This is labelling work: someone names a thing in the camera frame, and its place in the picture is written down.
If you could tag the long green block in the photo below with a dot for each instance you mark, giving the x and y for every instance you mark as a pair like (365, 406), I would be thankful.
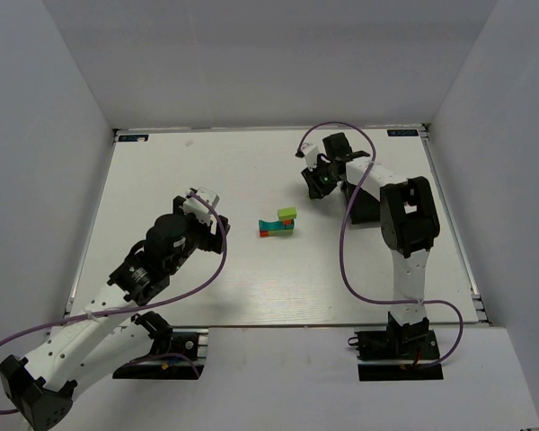
(280, 232)

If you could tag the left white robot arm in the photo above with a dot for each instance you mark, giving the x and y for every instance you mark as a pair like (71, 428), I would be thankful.
(43, 384)

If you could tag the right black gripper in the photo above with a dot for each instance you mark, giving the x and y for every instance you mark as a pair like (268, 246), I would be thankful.
(317, 182)

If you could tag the left blue corner label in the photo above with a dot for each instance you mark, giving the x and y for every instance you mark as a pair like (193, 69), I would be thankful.
(133, 138)

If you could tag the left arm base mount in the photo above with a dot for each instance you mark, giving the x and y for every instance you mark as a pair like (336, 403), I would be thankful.
(180, 356)

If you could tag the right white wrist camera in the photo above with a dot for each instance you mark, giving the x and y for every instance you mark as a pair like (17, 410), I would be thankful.
(310, 153)

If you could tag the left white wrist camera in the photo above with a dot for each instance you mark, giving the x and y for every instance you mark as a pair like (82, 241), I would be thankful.
(199, 202)

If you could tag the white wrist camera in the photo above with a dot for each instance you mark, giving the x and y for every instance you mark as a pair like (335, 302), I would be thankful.
(199, 202)
(310, 153)

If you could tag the teal arch block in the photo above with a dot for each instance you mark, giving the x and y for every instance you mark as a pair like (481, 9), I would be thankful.
(265, 226)

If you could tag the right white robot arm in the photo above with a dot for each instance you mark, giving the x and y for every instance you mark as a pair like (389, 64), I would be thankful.
(408, 220)

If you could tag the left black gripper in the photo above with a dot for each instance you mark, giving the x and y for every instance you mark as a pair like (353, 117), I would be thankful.
(214, 235)

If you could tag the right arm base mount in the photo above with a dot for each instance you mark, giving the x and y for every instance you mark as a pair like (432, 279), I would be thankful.
(378, 361)

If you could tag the right blue corner label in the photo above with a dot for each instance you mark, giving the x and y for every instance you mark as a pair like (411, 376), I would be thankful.
(402, 132)

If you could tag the blue corner label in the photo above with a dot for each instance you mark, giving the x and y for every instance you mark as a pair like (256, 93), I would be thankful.
(133, 138)
(402, 132)

